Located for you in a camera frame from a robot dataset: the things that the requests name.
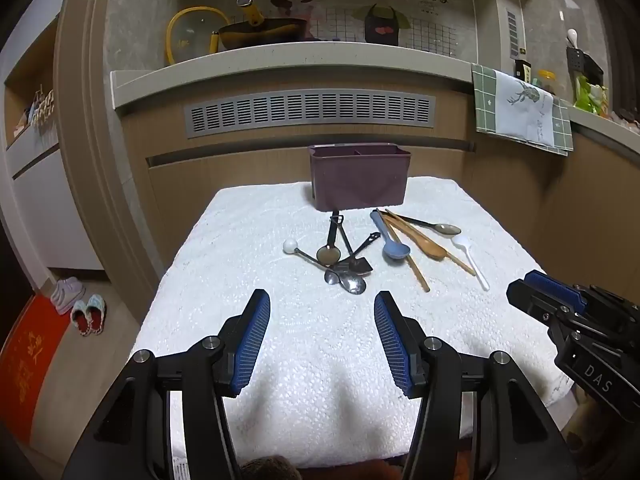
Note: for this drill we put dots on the cartoon wall sticker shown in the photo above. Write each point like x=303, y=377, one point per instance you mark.
x=385, y=10

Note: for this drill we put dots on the wooden kitchen cabinet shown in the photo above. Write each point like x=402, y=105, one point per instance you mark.
x=240, y=170

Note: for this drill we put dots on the white stone countertop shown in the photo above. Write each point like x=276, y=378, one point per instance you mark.
x=300, y=67

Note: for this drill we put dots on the red door mat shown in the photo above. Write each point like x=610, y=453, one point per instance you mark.
x=27, y=370

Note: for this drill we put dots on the white shelf cabinet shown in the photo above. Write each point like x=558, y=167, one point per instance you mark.
x=50, y=210

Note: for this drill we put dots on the white ladle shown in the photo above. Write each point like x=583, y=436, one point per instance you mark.
x=573, y=37

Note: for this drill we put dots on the black cutlery caddy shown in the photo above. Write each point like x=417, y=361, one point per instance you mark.
x=582, y=62

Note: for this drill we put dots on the green snack packet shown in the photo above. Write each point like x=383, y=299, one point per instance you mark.
x=590, y=95

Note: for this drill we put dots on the blue plastic spoon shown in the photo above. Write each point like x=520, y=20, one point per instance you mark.
x=396, y=251

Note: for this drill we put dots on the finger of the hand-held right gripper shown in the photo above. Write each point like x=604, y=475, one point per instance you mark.
x=555, y=286
x=530, y=300

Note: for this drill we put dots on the dark bottle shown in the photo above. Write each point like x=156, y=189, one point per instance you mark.
x=523, y=69

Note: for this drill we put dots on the white textured table cloth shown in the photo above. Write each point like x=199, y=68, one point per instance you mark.
x=310, y=320

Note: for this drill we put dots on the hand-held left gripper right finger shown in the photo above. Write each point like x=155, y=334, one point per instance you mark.
x=392, y=340

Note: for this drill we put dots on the purple plastic utensil holder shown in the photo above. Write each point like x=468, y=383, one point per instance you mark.
x=357, y=180

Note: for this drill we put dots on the metal spoon with white ball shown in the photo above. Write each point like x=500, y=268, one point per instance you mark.
x=290, y=246

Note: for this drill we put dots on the grey wall vent panel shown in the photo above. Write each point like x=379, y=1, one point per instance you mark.
x=513, y=35

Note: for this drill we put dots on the white plastic spoon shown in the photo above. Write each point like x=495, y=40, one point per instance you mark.
x=460, y=245

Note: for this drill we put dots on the grey vent grille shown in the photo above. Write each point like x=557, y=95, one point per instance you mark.
x=310, y=115

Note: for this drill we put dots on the yellow-rimmed glass lid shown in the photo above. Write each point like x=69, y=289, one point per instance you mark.
x=187, y=35

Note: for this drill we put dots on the green checked towel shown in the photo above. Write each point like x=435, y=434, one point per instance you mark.
x=520, y=110

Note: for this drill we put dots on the wooden spoon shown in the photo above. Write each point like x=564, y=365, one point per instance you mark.
x=432, y=249

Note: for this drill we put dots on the yellow-lidded jar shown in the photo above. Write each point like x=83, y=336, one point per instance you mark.
x=547, y=80

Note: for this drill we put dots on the small wooden rack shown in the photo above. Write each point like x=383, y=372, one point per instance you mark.
x=44, y=107

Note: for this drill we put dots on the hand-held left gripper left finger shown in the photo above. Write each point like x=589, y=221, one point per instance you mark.
x=252, y=340

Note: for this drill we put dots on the green white slipper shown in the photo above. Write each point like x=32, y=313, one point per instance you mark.
x=96, y=312
x=80, y=321

